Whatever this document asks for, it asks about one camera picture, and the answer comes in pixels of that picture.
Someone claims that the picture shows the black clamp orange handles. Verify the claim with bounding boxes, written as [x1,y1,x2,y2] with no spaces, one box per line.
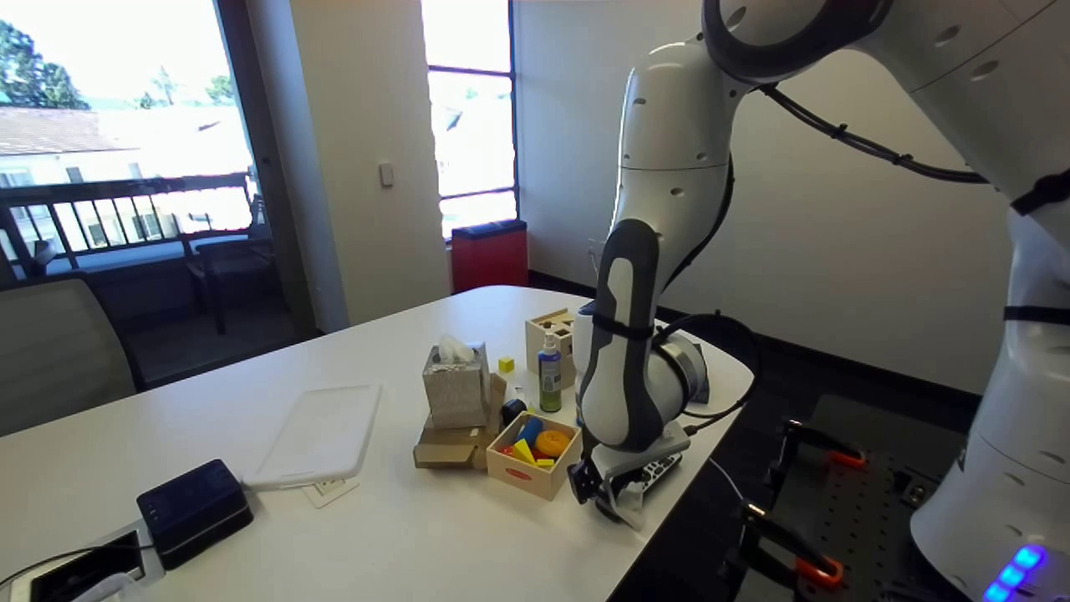
[766,416,874,494]
[731,498,851,594]

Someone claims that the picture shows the grey office chair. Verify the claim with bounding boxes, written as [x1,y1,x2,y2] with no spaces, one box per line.
[0,275,143,437]

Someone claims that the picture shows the wooden shape sorter cube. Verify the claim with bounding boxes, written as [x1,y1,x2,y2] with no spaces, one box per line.
[526,305,586,391]

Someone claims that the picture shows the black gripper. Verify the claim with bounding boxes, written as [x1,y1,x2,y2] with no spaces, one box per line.
[565,452,634,518]

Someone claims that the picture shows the grey tablet cable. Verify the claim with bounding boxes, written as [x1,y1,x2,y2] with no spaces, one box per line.
[0,522,143,588]

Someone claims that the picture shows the dark balcony railing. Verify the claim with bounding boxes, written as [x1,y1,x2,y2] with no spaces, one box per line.
[0,170,261,286]

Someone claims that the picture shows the green cylindrical bottle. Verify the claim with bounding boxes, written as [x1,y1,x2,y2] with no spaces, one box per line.
[535,349,565,416]

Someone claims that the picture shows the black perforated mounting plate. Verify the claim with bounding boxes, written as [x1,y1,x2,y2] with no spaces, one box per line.
[766,387,975,602]

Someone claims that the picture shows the black remote control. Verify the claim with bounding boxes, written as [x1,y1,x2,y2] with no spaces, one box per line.
[622,450,685,494]

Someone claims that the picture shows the dark balcony chair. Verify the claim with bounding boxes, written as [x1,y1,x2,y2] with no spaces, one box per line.
[180,223,282,338]

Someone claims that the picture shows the white framed tablet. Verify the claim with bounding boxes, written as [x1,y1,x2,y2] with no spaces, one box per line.
[24,524,158,602]

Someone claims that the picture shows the dark blue square box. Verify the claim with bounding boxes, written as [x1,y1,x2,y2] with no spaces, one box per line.
[133,456,258,572]

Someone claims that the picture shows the red bin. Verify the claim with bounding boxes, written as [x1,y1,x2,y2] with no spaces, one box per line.
[449,219,532,295]

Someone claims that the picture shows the wooden toy box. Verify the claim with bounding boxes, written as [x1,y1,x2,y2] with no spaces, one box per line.
[483,410,586,501]

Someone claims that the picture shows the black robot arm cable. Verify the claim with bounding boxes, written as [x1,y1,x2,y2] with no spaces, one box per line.
[657,82,989,426]

